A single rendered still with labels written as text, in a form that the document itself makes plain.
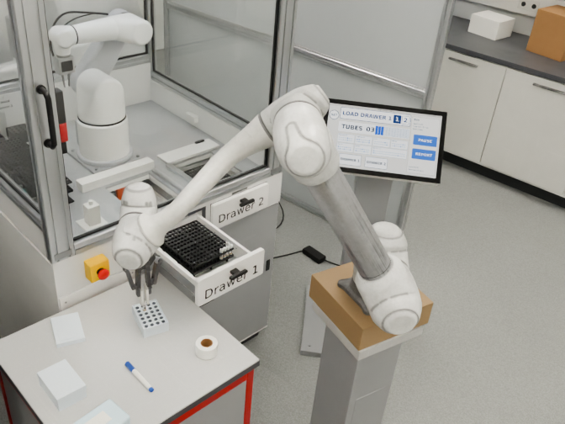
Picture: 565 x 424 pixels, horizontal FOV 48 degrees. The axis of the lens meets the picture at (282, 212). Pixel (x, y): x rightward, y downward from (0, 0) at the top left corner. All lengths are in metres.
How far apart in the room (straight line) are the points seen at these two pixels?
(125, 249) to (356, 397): 1.08
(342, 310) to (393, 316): 0.32
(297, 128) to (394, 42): 1.97
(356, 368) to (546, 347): 1.54
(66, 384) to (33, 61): 0.90
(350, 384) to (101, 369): 0.86
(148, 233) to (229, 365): 0.54
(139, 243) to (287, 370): 1.51
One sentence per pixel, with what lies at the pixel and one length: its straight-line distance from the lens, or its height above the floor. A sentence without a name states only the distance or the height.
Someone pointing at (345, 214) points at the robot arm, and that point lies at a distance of 1.68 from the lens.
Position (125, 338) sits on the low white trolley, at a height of 0.76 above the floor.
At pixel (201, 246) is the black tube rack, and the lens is 2.26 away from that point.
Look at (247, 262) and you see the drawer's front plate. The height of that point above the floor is 0.91.
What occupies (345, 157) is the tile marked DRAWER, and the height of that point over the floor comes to 1.01.
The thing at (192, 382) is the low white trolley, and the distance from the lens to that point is 1.98.
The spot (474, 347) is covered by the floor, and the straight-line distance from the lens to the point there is 3.42.
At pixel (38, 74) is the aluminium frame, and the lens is 1.86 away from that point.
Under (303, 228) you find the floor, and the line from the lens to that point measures 3.97.
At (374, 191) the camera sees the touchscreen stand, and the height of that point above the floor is 0.82.
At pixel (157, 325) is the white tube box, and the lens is 2.10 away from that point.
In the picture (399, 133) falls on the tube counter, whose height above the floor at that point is 1.11.
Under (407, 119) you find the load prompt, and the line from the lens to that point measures 2.74.
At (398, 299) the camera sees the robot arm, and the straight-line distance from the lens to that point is 1.84.
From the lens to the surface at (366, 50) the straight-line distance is 3.55.
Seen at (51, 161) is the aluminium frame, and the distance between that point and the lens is 1.97.
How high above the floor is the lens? 2.25
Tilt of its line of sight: 33 degrees down
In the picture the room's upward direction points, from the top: 6 degrees clockwise
